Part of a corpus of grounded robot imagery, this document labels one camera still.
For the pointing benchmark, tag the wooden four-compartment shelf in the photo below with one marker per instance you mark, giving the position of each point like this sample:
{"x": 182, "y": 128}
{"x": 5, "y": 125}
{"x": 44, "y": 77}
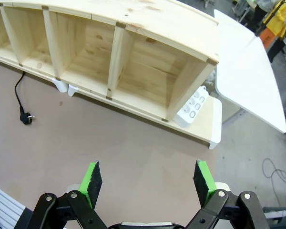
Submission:
{"x": 157, "y": 26}

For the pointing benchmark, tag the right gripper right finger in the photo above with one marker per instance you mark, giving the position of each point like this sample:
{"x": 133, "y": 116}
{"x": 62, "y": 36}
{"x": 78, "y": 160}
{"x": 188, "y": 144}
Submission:
{"x": 205, "y": 183}

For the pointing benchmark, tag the white power strip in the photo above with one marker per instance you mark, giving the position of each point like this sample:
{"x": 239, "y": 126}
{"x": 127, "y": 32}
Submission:
{"x": 193, "y": 107}

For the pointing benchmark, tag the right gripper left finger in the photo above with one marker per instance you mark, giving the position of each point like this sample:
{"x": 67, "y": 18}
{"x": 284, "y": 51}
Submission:
{"x": 89, "y": 183}

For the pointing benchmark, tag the white table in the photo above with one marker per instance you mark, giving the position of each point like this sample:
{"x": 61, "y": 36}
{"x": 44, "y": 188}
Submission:
{"x": 245, "y": 71}

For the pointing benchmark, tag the orange sign board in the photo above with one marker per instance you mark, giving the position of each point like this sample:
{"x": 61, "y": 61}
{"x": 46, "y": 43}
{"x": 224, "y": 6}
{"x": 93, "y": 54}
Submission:
{"x": 268, "y": 38}

